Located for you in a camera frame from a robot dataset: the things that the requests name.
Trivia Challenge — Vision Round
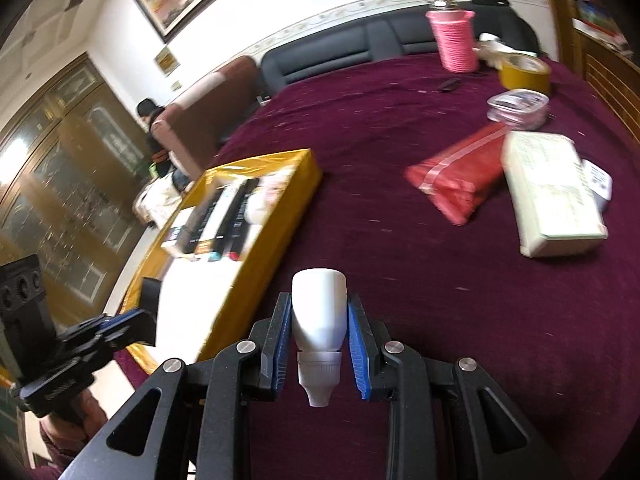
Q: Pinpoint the clear plastic clip container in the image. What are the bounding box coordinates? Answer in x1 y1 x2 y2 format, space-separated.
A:
487 88 549 131

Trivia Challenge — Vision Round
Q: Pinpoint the wooden shelf cabinet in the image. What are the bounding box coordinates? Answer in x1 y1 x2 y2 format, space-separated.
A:
540 0 640 137

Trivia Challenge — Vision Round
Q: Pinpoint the person's left forearm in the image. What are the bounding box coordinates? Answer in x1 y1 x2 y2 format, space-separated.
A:
39 410 90 480

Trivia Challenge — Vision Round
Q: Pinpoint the wooden glass display cabinet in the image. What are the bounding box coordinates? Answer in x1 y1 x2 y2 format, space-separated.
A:
0 52 166 321

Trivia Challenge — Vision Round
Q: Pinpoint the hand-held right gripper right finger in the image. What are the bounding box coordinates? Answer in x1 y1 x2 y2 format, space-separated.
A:
346 292 583 480

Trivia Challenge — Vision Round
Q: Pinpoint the black marker with red end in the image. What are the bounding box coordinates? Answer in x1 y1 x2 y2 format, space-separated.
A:
227 180 262 263

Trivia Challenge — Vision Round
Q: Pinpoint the brown armchair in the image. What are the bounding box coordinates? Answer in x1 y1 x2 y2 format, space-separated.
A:
152 55 261 186

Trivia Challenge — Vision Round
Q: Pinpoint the small white plastic case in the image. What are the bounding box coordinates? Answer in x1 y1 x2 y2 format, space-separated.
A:
582 159 613 213

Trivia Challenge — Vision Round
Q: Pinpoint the bottle in pink knitted sleeve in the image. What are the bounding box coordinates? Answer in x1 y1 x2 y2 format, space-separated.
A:
426 0 479 73

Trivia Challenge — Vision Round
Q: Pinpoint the white squeeze bottle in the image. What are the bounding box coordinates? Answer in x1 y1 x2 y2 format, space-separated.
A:
291 268 348 407

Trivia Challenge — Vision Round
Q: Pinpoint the black marker with blue end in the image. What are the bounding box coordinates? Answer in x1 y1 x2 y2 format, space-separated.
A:
206 182 251 263

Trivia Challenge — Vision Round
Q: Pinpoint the burgundy tablecloth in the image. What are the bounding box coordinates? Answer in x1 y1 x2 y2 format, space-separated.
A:
112 52 640 480

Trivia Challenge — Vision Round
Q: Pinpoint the white cloth bundle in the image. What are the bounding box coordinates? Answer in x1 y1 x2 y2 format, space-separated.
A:
132 177 183 229

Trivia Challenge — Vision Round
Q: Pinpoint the gold wall plaque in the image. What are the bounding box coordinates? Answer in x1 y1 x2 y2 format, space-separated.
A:
154 46 181 77

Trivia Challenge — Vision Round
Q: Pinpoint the yellow tape roll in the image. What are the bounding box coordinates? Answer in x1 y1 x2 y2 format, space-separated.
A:
498 53 552 96

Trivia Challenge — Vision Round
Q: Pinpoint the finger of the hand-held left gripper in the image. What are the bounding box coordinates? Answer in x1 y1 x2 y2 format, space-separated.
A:
102 332 157 362
97 308 157 339

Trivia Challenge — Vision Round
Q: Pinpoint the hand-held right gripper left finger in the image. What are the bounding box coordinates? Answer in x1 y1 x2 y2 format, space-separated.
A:
57 291 296 480

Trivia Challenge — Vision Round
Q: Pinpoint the gold cardboard box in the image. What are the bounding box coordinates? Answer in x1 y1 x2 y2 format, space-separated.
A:
122 148 323 376

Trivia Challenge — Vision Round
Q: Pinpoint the person's left hand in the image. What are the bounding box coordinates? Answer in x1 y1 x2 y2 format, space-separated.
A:
70 388 109 439

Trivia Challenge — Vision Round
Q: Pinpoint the clutter of shelf items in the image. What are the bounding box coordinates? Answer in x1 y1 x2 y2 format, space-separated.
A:
565 0 632 47

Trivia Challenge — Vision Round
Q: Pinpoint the beige box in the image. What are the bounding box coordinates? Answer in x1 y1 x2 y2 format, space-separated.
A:
501 131 608 258

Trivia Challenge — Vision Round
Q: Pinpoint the black leather sofa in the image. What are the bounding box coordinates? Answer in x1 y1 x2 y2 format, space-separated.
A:
260 0 541 102

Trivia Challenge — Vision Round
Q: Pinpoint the white plastic object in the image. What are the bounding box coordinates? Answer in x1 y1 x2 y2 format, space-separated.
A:
475 33 516 68

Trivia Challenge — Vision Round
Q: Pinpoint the red box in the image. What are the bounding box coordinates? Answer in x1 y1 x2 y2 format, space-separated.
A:
404 122 508 226

